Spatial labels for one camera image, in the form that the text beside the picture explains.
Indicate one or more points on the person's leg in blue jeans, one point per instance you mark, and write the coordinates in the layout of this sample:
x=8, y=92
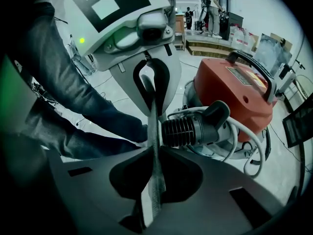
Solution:
x=73, y=89

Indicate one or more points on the white plastic containers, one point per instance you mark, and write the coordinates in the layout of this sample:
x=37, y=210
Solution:
x=242, y=39

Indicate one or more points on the black framed panel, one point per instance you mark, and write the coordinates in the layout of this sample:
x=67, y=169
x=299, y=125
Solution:
x=298, y=126

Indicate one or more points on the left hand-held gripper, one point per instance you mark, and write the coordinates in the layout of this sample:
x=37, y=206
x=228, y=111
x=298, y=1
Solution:
x=80, y=21

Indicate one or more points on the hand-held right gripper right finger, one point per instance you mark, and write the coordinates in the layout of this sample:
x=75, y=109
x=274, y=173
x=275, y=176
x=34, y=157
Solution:
x=210, y=180

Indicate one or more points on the wooden cabinet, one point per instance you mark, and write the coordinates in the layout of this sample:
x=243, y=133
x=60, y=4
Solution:
x=179, y=26

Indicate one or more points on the plastic-wrapped cardboard box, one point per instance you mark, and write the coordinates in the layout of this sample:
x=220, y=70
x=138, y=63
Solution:
x=274, y=53

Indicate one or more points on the red vacuum cleaner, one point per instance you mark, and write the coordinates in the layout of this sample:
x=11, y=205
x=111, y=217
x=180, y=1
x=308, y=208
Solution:
x=220, y=87

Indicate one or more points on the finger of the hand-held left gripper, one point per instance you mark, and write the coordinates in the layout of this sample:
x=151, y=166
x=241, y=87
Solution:
x=173, y=77

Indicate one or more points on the wooden step platform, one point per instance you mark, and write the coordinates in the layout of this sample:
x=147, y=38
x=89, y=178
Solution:
x=207, y=46

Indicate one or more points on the black cabinet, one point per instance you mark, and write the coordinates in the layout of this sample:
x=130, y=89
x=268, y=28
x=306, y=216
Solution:
x=232, y=24

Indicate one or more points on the white machine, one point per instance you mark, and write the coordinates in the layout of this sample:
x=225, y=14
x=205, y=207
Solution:
x=288, y=79

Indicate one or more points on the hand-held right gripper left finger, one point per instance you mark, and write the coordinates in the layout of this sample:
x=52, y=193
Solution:
x=93, y=192

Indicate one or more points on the grey fabric dust bag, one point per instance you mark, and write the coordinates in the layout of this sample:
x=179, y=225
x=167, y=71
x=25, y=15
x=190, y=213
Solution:
x=154, y=136

